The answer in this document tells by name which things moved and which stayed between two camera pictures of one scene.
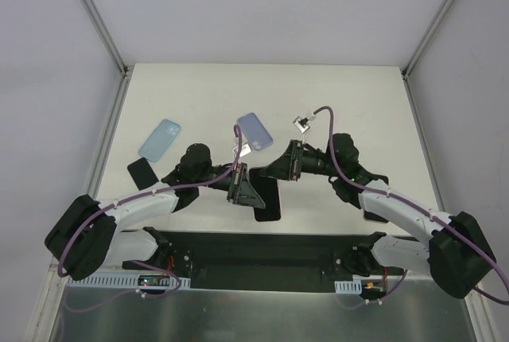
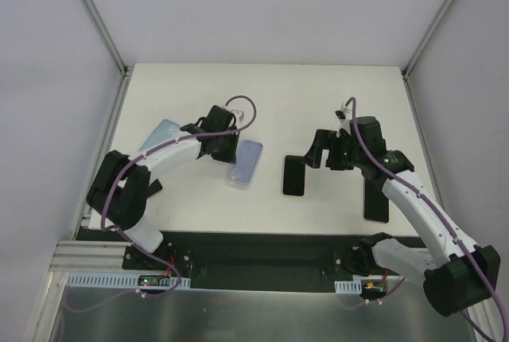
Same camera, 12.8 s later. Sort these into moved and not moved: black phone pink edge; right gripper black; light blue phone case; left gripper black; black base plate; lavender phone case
Moved: lavender phone case; black phone pink edge; right gripper black; left gripper black
Not moved: light blue phone case; black base plate
